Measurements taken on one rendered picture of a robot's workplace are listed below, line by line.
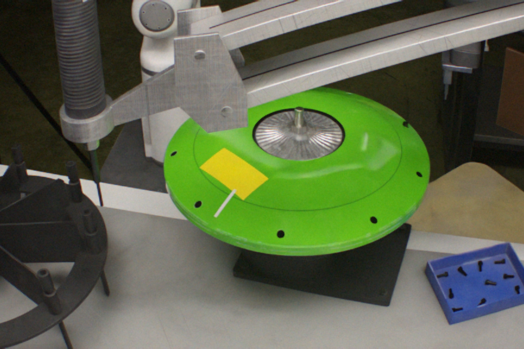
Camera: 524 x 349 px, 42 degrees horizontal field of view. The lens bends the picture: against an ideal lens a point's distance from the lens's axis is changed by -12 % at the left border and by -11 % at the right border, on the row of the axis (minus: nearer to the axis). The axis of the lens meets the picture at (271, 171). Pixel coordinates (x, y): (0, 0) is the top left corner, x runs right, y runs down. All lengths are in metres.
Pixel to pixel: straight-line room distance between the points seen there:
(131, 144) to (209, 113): 0.71
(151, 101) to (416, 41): 0.22
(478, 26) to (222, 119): 0.22
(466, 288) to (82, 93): 0.56
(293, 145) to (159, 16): 0.33
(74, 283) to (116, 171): 0.43
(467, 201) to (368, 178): 0.76
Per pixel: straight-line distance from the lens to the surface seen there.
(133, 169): 1.25
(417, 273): 0.96
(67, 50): 0.59
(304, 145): 0.86
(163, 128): 1.19
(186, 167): 0.86
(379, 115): 0.94
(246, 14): 0.59
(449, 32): 0.60
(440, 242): 1.01
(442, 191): 1.58
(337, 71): 0.60
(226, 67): 0.58
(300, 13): 0.57
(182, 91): 0.59
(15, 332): 0.82
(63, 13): 0.58
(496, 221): 1.53
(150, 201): 1.07
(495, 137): 2.41
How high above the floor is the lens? 1.59
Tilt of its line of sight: 37 degrees down
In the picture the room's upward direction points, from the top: 1 degrees counter-clockwise
